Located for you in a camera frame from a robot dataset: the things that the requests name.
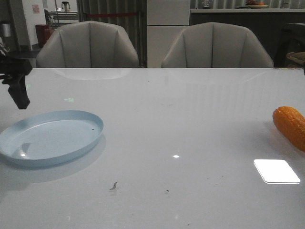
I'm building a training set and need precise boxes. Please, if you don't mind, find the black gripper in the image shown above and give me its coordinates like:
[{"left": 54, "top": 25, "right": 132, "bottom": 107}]
[{"left": 0, "top": 56, "right": 32, "bottom": 109}]

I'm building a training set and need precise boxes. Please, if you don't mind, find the light blue round plate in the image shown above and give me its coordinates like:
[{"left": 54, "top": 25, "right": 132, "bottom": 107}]
[{"left": 0, "top": 110, "right": 103, "bottom": 167}]

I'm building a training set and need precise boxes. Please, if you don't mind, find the orange corn cob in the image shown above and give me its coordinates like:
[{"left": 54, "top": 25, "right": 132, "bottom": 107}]
[{"left": 272, "top": 106, "right": 305, "bottom": 152}]

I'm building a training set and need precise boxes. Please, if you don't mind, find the red trash bin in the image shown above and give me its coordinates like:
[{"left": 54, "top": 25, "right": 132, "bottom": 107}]
[{"left": 35, "top": 24, "right": 51, "bottom": 48}]

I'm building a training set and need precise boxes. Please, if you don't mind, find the background metal table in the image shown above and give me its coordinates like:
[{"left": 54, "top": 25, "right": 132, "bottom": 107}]
[{"left": 44, "top": 9, "right": 79, "bottom": 28}]

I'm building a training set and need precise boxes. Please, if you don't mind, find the left beige leather chair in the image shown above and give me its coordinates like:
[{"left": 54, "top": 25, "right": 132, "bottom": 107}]
[{"left": 36, "top": 21, "right": 139, "bottom": 68}]

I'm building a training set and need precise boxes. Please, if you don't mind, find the beige leather chair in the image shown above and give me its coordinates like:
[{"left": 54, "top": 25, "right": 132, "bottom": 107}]
[
  {"left": 36, "top": 21, "right": 139, "bottom": 68},
  {"left": 161, "top": 22, "right": 274, "bottom": 68}
]

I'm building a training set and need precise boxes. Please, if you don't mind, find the red barrier belt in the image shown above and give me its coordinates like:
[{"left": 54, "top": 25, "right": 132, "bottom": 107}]
[{"left": 86, "top": 12, "right": 139, "bottom": 18}]

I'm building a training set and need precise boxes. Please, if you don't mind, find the white cabinet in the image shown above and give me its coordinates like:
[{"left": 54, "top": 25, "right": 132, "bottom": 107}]
[{"left": 147, "top": 0, "right": 191, "bottom": 68}]

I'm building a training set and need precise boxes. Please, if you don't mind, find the right beige leather chair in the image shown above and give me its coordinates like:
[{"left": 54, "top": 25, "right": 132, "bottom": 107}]
[{"left": 161, "top": 22, "right": 274, "bottom": 68}]

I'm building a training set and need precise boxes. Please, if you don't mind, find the fruit bowl on counter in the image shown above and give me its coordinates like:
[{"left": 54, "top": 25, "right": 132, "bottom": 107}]
[{"left": 245, "top": 0, "right": 268, "bottom": 9}]

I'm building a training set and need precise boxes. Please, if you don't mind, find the dark counter with white top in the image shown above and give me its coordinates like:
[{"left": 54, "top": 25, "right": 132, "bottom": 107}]
[{"left": 189, "top": 9, "right": 305, "bottom": 60}]

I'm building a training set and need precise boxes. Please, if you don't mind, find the dark wooden chair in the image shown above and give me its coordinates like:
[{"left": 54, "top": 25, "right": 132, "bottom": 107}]
[{"left": 274, "top": 23, "right": 305, "bottom": 68}]

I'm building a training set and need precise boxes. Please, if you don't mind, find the beige cushion on chair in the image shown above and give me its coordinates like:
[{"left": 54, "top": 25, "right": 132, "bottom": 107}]
[{"left": 285, "top": 52, "right": 305, "bottom": 68}]

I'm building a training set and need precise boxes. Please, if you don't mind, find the pink wall notice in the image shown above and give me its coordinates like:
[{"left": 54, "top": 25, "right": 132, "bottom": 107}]
[{"left": 32, "top": 4, "right": 40, "bottom": 14}]

